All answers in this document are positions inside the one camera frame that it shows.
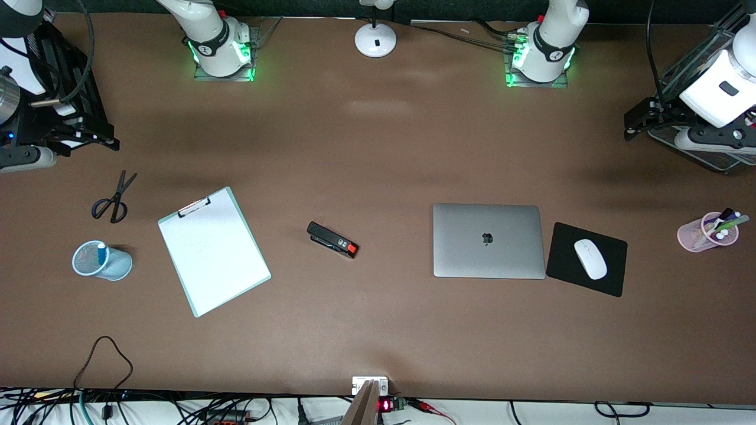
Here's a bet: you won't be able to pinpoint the silver laptop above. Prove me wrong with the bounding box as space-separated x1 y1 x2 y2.
432 203 547 280

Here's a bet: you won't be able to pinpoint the black stacked document tray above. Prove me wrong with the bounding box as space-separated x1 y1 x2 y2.
0 18 113 154

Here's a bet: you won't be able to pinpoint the black scissors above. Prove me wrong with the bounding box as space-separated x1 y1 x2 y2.
91 170 138 224

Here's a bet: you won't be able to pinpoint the grey metal mesh tray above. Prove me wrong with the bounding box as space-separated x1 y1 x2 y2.
647 12 756 173

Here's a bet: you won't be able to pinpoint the green pen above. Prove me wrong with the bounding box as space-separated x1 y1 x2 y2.
716 215 751 234

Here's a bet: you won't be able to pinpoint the pink translucent pen cup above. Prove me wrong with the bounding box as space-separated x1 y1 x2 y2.
677 211 740 253

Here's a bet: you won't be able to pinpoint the blue mesh pen cup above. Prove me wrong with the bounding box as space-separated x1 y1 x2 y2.
72 240 133 282

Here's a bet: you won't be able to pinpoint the white computer mouse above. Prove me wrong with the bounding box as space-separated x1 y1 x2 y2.
574 238 608 280

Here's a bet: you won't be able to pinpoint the black mouse pad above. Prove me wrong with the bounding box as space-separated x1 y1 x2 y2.
546 222 628 298

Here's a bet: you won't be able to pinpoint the white clipboard paper sheet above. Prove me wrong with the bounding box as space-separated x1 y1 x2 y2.
159 190 268 315

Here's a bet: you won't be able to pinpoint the mint green clipboard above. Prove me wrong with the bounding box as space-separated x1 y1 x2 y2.
158 187 272 318

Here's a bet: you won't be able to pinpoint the black stapler orange tip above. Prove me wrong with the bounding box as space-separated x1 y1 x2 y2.
307 221 360 259

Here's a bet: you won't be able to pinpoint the white round lamp base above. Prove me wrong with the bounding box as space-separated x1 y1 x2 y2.
354 0 397 58

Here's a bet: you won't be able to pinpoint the black orange power strip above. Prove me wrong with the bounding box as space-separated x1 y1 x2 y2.
204 410 252 425

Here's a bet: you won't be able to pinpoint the black left camera cable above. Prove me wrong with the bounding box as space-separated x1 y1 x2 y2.
646 0 674 113

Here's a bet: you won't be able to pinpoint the black camera cable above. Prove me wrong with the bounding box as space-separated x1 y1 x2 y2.
646 0 674 113
28 0 96 109

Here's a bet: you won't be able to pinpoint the black right camera cable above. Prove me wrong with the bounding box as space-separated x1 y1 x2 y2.
28 0 96 109

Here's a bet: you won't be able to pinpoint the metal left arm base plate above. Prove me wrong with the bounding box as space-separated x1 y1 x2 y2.
505 25 569 89

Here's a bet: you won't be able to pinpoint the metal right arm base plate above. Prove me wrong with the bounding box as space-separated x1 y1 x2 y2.
193 24 262 82

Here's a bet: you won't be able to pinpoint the black table cable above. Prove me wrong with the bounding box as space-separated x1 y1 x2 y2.
410 19 525 51

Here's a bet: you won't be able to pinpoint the black cable tangle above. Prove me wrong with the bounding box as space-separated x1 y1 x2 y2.
0 387 278 425

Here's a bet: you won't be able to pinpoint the black flat looped cable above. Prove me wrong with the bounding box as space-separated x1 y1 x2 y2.
594 400 652 418

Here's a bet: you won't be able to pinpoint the red wire lead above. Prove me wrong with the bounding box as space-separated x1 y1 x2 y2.
406 398 457 425

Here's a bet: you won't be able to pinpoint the white mounting bracket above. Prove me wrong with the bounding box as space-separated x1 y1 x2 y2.
352 376 390 397

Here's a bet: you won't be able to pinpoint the grey camera mount beam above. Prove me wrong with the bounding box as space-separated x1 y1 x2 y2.
341 380 380 425

